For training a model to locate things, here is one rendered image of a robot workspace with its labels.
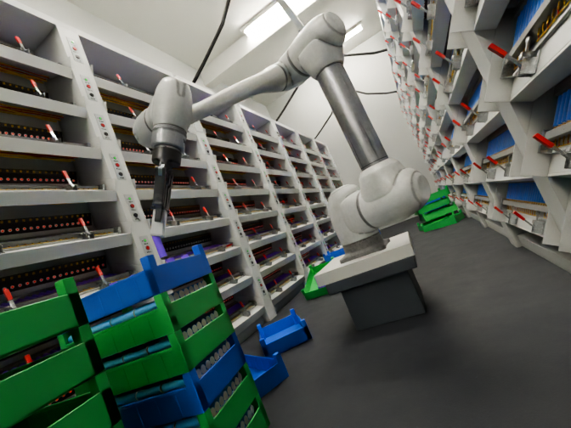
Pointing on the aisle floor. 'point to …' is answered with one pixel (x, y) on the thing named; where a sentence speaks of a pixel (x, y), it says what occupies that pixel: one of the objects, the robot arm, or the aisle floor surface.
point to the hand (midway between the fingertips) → (159, 223)
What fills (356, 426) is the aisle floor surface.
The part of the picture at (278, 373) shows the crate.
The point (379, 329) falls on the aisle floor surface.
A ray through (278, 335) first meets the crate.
